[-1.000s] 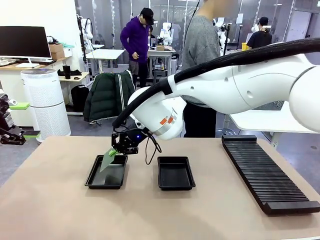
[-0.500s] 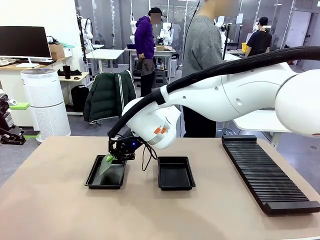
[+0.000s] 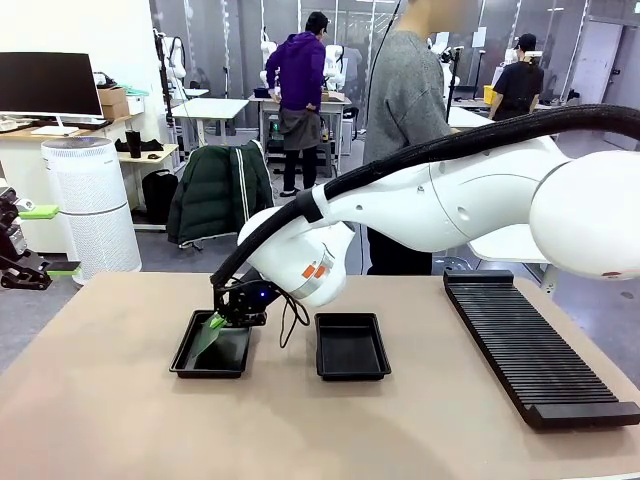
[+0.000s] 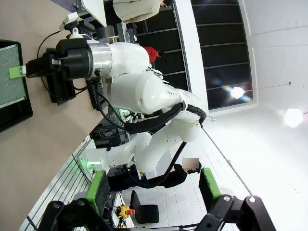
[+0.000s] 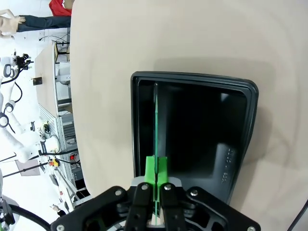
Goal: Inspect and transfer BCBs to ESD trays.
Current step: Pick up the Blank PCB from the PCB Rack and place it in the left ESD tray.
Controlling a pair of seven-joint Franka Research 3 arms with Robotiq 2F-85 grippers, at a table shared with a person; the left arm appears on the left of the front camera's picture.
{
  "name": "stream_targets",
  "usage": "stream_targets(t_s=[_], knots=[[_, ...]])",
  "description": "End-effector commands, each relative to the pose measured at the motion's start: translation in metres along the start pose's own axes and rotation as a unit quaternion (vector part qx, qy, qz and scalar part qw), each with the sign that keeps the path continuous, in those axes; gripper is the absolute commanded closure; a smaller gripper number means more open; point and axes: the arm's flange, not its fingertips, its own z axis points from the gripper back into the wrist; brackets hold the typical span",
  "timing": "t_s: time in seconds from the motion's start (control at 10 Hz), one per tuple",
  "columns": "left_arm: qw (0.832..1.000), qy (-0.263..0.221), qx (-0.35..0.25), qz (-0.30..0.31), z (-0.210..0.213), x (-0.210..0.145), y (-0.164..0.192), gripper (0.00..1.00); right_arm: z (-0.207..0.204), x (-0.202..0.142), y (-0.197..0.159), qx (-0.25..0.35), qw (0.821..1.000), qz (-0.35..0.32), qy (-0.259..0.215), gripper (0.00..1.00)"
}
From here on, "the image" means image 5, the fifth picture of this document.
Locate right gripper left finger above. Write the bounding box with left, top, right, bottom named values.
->
left=51, top=155, right=158, bottom=231

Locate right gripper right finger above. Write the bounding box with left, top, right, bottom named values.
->
left=157, top=156, right=262, bottom=231

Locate green perforated circuit board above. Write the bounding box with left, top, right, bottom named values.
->
left=152, top=83, right=161, bottom=228

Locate black plastic ESD tray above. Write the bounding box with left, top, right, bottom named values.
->
left=130, top=71, right=260, bottom=205

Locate black box with red display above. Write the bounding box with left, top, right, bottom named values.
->
left=68, top=154, right=85, bottom=183

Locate yellow emergency stop button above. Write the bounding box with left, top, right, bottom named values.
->
left=49, top=155, right=61, bottom=168

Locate grey slotted aluminium panel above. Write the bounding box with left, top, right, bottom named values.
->
left=38, top=105, right=60, bottom=158

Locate grey flat sheet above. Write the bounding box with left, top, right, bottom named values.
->
left=14, top=159, right=42, bottom=177

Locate wooden topped background table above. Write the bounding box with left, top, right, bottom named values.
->
left=34, top=40, right=72, bottom=118

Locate beige mannequin with jeans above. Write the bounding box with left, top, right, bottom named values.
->
left=0, top=8, right=72, bottom=39

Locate red cloth bag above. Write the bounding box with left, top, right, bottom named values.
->
left=49, top=0, right=73, bottom=17

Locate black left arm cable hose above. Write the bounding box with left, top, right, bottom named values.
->
left=8, top=203, right=52, bottom=231

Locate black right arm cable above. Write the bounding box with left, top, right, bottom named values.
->
left=287, top=199, right=308, bottom=231

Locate black floor cable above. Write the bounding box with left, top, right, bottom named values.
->
left=38, top=33, right=71, bottom=49

